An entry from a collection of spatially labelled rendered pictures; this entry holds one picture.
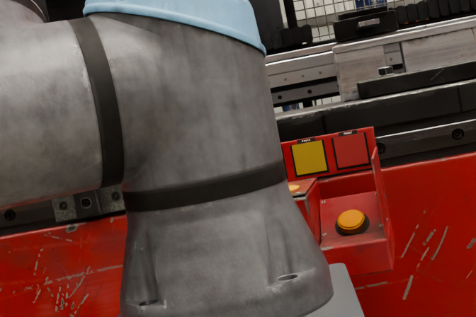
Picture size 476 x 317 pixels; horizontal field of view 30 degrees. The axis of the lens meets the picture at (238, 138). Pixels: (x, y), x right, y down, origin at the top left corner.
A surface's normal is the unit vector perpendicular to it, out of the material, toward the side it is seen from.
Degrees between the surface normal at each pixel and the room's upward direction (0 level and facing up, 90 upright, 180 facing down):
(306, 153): 90
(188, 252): 72
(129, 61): 68
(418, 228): 90
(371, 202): 35
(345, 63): 90
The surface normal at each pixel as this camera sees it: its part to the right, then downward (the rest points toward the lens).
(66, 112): 0.32, 0.07
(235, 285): 0.07, -0.27
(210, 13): 0.49, -0.09
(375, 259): -0.18, 0.09
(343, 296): -0.18, -0.98
